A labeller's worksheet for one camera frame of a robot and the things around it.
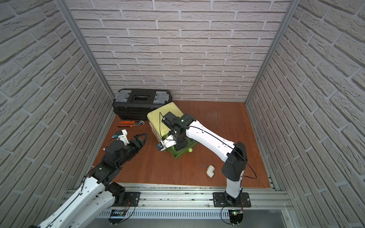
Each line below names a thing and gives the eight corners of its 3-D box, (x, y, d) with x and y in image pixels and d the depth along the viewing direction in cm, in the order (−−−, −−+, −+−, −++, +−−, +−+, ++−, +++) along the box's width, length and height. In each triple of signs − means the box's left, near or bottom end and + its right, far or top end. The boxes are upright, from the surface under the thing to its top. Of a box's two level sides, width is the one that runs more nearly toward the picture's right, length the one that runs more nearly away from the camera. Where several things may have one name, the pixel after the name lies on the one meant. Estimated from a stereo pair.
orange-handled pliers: (118, 127, 105) (117, 125, 103) (120, 123, 108) (119, 121, 106) (144, 126, 106) (143, 124, 104) (145, 122, 109) (144, 120, 107)
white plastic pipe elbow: (205, 175, 83) (205, 174, 81) (207, 165, 87) (208, 164, 85) (212, 178, 83) (213, 177, 80) (214, 168, 86) (215, 166, 84)
